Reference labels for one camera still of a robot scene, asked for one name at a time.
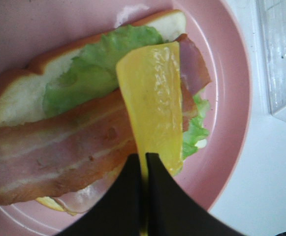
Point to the dark brown bacon strip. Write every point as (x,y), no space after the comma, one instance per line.
(194,77)

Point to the pale pink bacon strip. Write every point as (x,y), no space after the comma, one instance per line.
(66,153)

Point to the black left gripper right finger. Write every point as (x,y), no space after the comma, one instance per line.
(171,212)

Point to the clear right plastic tray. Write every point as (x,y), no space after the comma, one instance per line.
(272,24)

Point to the pink round plate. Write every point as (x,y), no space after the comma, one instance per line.
(29,28)

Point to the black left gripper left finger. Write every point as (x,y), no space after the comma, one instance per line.
(117,213)

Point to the white bread slice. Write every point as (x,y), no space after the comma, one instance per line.
(22,91)

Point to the yellow cheese slice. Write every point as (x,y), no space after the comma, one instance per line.
(149,81)

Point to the green lettuce leaf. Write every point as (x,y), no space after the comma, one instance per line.
(92,74)

